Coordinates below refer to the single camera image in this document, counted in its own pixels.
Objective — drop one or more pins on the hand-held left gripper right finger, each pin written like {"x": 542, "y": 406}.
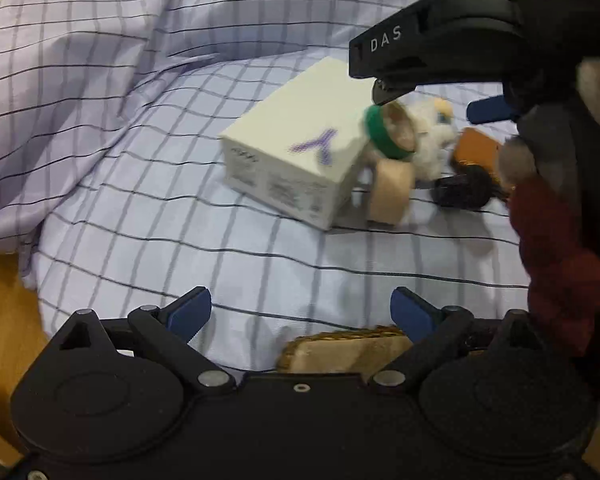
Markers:
{"x": 412, "y": 312}

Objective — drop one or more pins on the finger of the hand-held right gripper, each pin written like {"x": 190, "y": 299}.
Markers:
{"x": 490, "y": 110}
{"x": 387, "y": 91}

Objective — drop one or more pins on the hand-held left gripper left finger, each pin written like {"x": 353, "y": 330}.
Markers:
{"x": 192, "y": 310}

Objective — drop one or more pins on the green tape roll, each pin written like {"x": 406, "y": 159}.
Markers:
{"x": 377, "y": 132}

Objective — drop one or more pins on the black pompom ball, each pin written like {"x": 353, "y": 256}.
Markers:
{"x": 467, "y": 187}

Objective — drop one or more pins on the woven basket with fabric liner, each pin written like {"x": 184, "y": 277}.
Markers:
{"x": 340, "y": 355}

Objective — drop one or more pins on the person's right hand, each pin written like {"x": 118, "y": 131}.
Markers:
{"x": 560, "y": 270}

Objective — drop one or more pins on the brown leather wallet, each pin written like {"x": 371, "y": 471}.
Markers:
{"x": 475, "y": 147}

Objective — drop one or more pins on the white cardboard box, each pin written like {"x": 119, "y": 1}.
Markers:
{"x": 280, "y": 150}

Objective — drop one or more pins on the checked white bed sheet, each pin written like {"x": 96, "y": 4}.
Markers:
{"x": 130, "y": 110}

